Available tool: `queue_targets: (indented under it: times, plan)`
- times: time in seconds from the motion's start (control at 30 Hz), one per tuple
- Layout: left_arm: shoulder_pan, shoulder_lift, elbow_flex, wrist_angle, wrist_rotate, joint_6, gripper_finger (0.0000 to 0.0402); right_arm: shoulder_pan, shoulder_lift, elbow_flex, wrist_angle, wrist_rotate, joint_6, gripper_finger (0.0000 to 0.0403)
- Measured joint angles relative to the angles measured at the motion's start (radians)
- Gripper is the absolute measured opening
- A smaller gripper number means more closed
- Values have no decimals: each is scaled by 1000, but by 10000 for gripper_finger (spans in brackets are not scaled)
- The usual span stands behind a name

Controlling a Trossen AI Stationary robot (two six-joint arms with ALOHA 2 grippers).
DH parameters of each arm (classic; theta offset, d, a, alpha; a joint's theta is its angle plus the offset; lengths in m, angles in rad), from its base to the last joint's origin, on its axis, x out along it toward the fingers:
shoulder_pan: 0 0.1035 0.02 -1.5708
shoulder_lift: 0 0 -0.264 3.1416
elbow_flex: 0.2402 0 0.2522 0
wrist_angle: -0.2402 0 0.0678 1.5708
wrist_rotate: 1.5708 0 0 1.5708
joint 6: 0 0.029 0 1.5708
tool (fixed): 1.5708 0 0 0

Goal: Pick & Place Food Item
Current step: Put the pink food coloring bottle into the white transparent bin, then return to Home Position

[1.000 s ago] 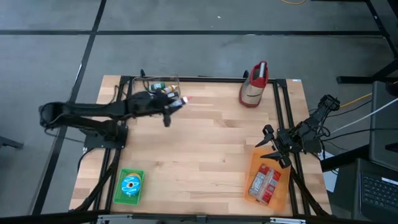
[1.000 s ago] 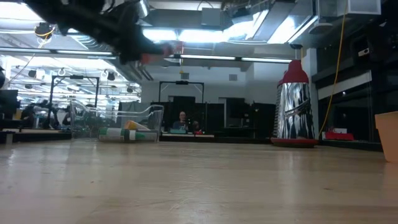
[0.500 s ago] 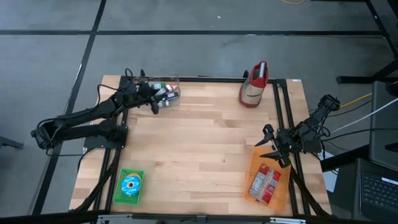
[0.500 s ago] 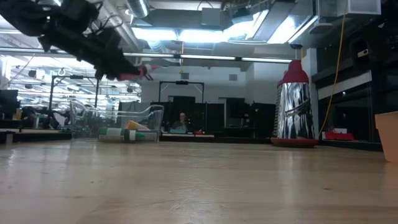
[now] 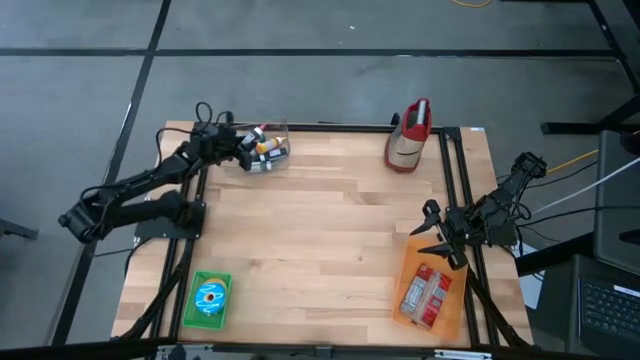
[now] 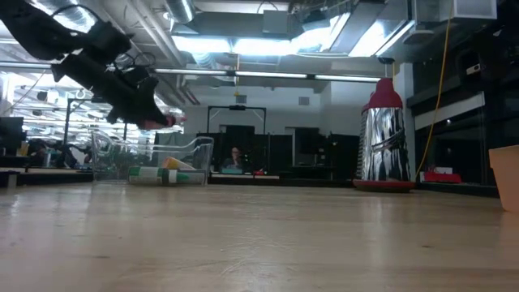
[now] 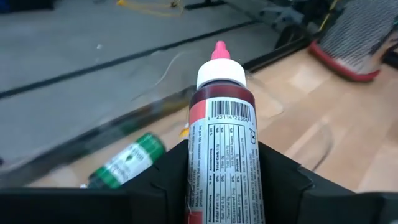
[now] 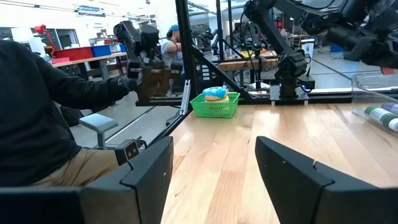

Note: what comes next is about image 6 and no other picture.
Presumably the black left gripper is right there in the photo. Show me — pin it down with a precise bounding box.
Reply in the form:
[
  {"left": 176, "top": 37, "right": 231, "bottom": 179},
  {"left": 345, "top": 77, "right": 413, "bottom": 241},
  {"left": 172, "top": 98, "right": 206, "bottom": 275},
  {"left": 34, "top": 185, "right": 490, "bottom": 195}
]
[{"left": 50, "top": 52, "right": 171, "bottom": 127}]

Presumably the yellow ink bottle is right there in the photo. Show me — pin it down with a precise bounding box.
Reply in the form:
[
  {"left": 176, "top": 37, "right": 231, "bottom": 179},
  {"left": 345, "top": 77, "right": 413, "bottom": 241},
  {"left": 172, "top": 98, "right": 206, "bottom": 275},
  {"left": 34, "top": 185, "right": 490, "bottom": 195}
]
[{"left": 161, "top": 156, "right": 196, "bottom": 171}]

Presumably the green capped white tube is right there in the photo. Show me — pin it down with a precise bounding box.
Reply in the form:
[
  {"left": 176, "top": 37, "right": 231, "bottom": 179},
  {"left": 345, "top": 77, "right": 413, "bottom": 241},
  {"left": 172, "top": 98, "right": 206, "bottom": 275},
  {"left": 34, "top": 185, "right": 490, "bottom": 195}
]
[{"left": 128, "top": 166, "right": 192, "bottom": 186}]

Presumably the clear plastic bin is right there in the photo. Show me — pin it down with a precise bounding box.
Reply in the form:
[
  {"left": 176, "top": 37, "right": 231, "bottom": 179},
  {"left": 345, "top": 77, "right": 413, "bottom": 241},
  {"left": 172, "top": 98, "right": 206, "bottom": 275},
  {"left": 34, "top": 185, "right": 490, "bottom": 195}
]
[{"left": 91, "top": 129, "right": 215, "bottom": 187}]

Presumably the person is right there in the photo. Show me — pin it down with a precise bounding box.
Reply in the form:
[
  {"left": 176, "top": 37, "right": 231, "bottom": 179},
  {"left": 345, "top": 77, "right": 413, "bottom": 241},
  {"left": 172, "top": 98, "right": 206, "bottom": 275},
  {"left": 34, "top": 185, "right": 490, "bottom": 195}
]
[{"left": 221, "top": 146, "right": 245, "bottom": 170}]

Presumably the long ceiling tube light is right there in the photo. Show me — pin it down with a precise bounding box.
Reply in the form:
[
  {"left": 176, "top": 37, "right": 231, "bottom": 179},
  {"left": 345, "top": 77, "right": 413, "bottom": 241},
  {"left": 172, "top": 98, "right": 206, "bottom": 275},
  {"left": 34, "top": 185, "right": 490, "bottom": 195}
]
[{"left": 152, "top": 67, "right": 383, "bottom": 84}]

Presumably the red and grey shoe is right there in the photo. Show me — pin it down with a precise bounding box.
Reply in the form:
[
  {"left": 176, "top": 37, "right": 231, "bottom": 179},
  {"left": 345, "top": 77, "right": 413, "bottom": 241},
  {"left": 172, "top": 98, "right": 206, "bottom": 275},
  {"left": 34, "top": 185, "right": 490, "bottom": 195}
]
[{"left": 351, "top": 77, "right": 417, "bottom": 194}]

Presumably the red box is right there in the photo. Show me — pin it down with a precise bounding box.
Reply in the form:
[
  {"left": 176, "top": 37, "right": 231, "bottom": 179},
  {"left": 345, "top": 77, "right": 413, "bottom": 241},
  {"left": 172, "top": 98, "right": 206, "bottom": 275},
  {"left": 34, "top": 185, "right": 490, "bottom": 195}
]
[{"left": 418, "top": 165, "right": 464, "bottom": 185}]

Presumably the orange plastic bin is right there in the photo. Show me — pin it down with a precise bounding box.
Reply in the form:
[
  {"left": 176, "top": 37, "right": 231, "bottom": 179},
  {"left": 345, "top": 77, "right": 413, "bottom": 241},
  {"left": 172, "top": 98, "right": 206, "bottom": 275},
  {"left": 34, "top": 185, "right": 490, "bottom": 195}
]
[{"left": 487, "top": 144, "right": 519, "bottom": 214}]

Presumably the black gantry frame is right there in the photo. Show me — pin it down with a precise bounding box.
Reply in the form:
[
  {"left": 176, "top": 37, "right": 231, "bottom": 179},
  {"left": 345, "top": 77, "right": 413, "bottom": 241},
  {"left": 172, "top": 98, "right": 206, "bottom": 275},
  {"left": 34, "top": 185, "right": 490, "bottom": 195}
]
[{"left": 206, "top": 104, "right": 268, "bottom": 135}]

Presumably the black partition wall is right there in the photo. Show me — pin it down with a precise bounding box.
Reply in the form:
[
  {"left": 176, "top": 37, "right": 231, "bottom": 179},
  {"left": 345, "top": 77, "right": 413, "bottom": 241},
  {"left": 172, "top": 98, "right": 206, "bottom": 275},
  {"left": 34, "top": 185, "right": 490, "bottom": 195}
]
[{"left": 195, "top": 124, "right": 360, "bottom": 180}]

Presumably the black aluminium table frame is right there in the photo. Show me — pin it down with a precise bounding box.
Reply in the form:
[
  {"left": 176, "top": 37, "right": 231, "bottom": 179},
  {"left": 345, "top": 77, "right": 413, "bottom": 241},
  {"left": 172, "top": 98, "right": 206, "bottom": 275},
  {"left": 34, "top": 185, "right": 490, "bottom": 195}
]
[{"left": 0, "top": 170, "right": 500, "bottom": 199}]

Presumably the yellow hanging cable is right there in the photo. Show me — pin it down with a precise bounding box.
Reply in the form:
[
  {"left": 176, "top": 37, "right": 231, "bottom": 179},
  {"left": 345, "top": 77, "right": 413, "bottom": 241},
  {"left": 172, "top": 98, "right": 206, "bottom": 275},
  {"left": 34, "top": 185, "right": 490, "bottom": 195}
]
[{"left": 414, "top": 0, "right": 454, "bottom": 180}]

